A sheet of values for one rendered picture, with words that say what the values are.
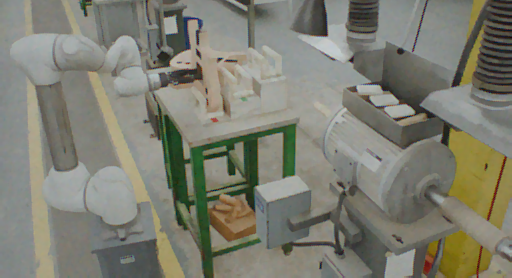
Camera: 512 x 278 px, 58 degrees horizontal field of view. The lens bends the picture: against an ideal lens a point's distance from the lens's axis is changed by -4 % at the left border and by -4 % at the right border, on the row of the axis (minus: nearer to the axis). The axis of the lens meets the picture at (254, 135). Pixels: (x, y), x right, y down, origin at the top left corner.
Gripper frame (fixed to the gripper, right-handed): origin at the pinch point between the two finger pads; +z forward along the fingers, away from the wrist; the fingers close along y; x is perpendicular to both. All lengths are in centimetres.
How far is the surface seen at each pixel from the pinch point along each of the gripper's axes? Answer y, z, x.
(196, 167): 25.6, -11.6, -36.6
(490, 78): 144, 30, 47
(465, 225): 151, 24, 11
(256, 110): 13.8, 24.5, -19.0
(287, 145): 24, 37, -37
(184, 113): -3.9, -8.3, -21.9
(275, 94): 13.8, 35.0, -12.1
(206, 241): 26, -10, -84
